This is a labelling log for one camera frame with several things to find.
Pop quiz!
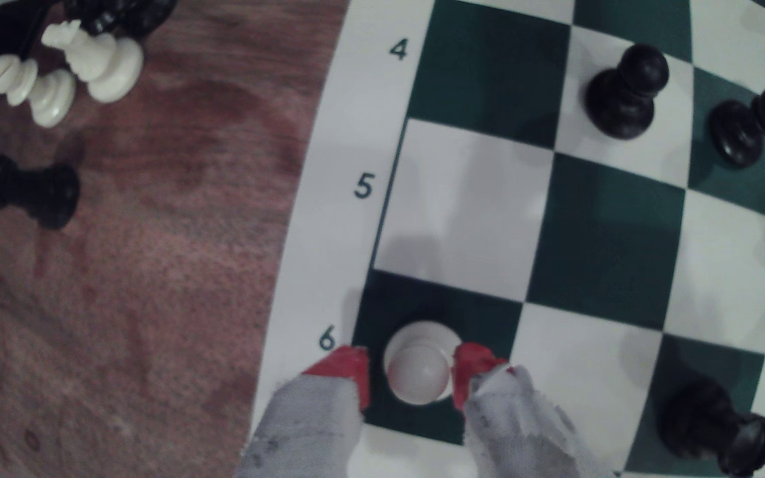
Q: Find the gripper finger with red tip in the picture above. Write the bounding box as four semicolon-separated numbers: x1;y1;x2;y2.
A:
235;345;371;478
452;343;616;478

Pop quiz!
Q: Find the white chess pawn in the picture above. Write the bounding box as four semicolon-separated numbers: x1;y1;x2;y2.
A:
382;320;463;406

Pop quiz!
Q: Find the black chess rook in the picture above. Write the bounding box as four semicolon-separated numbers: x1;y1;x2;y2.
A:
660;378;765;477

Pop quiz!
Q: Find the green white chess mat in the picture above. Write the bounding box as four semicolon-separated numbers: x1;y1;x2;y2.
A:
250;0;765;478

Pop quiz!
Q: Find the black chess pawn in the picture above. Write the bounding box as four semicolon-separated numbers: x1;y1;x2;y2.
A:
708;87;765;169
584;43;670;141

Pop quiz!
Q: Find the black chess piece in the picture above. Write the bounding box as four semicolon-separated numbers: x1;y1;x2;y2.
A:
64;0;179;39
0;154;81;231

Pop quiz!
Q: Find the white chess piece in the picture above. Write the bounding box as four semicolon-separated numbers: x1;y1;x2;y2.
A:
0;53;78;128
40;20;145;104

